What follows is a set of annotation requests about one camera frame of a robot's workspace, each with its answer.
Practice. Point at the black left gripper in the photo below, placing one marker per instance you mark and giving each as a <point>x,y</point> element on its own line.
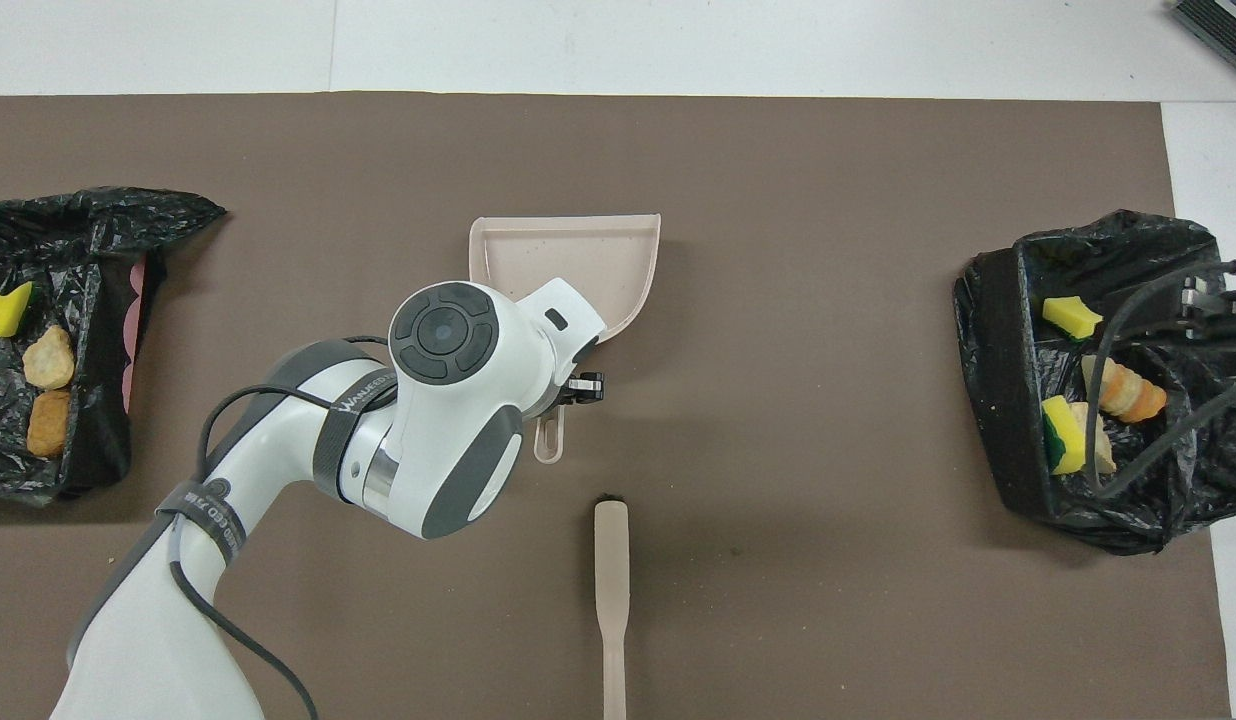
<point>585,387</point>

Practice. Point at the brown table mat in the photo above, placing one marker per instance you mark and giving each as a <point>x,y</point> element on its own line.
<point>778,400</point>

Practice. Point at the black bag-lined trash bin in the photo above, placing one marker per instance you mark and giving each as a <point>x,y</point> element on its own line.
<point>998,400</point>

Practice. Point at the dark ribbed panel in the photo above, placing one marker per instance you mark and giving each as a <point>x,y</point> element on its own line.
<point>1223,30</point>

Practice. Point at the beige plastic dustpan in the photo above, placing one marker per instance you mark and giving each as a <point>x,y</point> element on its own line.
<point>598,260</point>

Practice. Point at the small yellow sponge piece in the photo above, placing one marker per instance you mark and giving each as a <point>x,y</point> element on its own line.
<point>1063,438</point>
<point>1073,318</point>

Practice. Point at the pink bin with black bag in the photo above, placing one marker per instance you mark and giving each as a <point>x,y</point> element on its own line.
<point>98,300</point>

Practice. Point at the pale bread chunk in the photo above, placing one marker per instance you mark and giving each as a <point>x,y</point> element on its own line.
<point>1100,448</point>
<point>49,358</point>

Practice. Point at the striped orange bread piece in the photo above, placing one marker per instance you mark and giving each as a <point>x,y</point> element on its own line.
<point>1133,392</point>

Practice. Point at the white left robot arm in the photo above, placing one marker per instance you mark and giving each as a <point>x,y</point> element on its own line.
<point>448,400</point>

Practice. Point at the large notched yellow sponge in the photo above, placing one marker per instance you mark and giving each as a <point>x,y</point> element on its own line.
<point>3,310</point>

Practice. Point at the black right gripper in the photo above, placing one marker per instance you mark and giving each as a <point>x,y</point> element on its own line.
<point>1218,305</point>

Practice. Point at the beige hand brush black bristles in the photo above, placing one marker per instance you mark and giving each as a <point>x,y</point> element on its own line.
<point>612,570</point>

